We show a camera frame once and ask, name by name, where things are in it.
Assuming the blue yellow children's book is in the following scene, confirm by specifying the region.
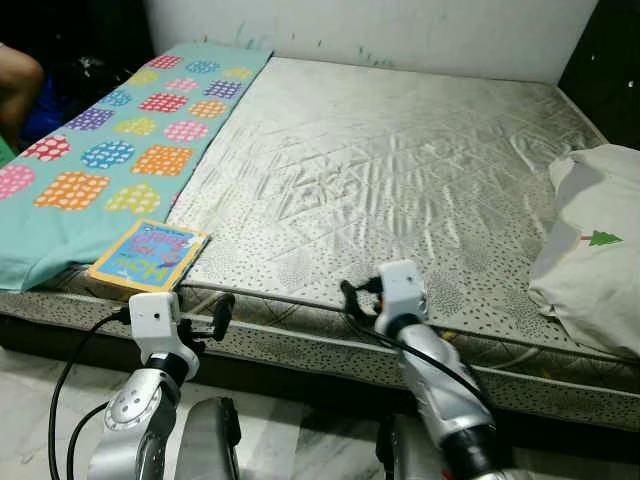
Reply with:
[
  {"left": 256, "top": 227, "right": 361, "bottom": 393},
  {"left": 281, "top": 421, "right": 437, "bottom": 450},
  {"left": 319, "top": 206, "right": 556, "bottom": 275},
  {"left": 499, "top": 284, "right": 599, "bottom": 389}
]
[{"left": 86, "top": 219, "right": 212, "bottom": 295}]

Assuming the dark bed base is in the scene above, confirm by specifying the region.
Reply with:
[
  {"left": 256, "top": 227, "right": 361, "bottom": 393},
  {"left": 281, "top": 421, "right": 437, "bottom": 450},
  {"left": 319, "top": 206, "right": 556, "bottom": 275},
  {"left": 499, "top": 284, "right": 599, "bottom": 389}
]
[{"left": 0, "top": 318, "right": 640, "bottom": 469}]

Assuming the grey robot left leg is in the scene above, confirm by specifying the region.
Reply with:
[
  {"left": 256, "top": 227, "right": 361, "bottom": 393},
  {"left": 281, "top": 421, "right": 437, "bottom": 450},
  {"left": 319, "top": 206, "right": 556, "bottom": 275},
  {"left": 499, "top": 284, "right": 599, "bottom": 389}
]
[{"left": 174, "top": 396, "right": 244, "bottom": 480}]

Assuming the grey robot leg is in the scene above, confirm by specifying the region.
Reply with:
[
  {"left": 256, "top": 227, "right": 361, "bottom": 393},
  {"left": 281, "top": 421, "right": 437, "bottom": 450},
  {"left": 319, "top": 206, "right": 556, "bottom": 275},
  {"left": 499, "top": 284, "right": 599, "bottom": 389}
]
[
  {"left": 174, "top": 396, "right": 244, "bottom": 480},
  {"left": 376, "top": 415, "right": 451, "bottom": 480}
]

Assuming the white quilted mattress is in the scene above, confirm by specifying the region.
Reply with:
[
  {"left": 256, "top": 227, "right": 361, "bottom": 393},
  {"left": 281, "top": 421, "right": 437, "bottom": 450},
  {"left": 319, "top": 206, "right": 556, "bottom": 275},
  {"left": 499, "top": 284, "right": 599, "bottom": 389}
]
[{"left": 0, "top": 55, "right": 640, "bottom": 429}]

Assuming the grey robot right leg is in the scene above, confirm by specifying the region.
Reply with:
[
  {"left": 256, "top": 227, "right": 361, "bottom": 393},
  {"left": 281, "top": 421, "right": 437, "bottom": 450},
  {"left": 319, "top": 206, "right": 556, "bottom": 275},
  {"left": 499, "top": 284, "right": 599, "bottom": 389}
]
[{"left": 376, "top": 415, "right": 451, "bottom": 480}]

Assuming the white pillow with tree print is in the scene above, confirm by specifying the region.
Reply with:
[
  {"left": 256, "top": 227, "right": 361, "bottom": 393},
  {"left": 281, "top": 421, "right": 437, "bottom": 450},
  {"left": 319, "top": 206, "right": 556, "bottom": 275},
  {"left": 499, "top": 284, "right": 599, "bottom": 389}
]
[{"left": 527, "top": 144, "right": 640, "bottom": 361}]

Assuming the black bag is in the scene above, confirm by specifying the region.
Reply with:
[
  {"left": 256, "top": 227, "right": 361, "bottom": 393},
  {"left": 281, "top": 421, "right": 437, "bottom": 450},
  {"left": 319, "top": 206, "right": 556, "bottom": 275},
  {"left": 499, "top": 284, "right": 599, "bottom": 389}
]
[{"left": 50, "top": 52, "right": 153, "bottom": 113}]

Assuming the blue bag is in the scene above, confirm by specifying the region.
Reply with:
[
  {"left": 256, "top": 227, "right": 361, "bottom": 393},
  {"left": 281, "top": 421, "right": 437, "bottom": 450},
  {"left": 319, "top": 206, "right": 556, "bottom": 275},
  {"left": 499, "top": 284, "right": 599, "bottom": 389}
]
[{"left": 22, "top": 78, "right": 73, "bottom": 143}]

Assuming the person in white shirt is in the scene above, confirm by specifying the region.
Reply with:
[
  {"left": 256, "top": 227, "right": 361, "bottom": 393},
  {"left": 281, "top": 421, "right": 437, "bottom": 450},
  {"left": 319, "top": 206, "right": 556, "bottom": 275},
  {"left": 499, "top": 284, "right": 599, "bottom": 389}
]
[{"left": 0, "top": 44, "right": 46, "bottom": 151}]

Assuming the dark tufted headboard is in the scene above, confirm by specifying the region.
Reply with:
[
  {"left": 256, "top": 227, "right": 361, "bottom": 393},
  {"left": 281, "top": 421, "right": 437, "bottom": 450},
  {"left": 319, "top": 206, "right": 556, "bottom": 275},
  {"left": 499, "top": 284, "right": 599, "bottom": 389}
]
[{"left": 557, "top": 0, "right": 640, "bottom": 151}]

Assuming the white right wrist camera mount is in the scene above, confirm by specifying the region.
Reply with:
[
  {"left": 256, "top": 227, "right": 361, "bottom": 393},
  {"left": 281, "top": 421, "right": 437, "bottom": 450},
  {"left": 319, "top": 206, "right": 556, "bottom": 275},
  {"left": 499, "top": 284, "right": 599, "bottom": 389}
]
[{"left": 375, "top": 259, "right": 430, "bottom": 338}]

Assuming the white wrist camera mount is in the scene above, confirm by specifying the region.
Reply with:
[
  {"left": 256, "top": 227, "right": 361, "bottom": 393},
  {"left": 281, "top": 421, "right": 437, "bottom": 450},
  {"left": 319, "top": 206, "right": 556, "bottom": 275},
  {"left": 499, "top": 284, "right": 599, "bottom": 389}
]
[
  {"left": 127, "top": 291, "right": 185, "bottom": 363},
  {"left": 375, "top": 259, "right": 430, "bottom": 338}
]

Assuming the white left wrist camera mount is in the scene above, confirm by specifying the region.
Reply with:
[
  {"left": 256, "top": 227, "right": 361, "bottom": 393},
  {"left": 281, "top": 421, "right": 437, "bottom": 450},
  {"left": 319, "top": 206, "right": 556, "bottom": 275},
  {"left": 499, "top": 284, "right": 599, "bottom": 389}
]
[{"left": 127, "top": 291, "right": 185, "bottom": 363}]

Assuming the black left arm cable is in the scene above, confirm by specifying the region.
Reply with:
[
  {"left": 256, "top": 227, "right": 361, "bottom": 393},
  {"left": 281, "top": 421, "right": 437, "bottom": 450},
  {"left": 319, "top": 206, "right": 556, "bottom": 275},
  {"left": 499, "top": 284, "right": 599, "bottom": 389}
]
[
  {"left": 46, "top": 308, "right": 133, "bottom": 480},
  {"left": 65, "top": 400, "right": 113, "bottom": 480}
]

